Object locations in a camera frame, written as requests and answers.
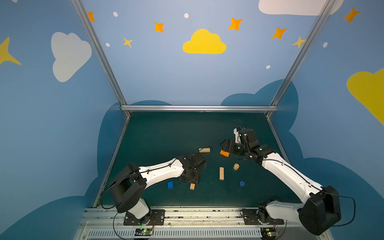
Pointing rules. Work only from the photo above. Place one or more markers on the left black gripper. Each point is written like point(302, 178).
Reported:
point(199, 160)

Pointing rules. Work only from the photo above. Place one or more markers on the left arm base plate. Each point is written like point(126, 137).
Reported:
point(155, 216)

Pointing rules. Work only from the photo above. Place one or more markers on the orange wood block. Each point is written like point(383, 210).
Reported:
point(224, 153)

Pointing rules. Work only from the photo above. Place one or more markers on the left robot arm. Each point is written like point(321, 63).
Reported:
point(129, 186)

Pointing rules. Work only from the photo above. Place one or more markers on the left controller board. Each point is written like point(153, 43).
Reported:
point(143, 232)

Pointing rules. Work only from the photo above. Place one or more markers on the natural wood cylinder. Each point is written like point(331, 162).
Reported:
point(236, 167)

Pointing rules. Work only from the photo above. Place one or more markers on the aluminium rear frame bar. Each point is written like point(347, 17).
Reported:
point(199, 108)

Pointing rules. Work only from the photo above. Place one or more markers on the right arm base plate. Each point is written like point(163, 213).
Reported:
point(250, 216)

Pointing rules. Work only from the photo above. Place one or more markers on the aluminium frame post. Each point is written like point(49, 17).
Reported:
point(88, 26)
point(311, 37)

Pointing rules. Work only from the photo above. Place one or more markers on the aluminium left frame post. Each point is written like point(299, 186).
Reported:
point(88, 26)

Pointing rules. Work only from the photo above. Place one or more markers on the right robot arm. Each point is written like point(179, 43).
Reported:
point(319, 208)

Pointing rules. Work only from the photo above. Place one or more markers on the aluminium front rail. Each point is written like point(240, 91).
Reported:
point(187, 223)

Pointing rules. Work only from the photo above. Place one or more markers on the aluminium right frame post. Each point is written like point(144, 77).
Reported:
point(311, 37)

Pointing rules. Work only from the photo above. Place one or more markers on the right controller board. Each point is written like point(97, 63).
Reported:
point(268, 234)

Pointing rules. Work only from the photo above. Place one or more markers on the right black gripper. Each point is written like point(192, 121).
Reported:
point(227, 145)

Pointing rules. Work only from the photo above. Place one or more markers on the blue wood cube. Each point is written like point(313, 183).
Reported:
point(170, 185)

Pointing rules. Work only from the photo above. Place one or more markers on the controller board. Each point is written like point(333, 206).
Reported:
point(268, 234)
point(143, 232)

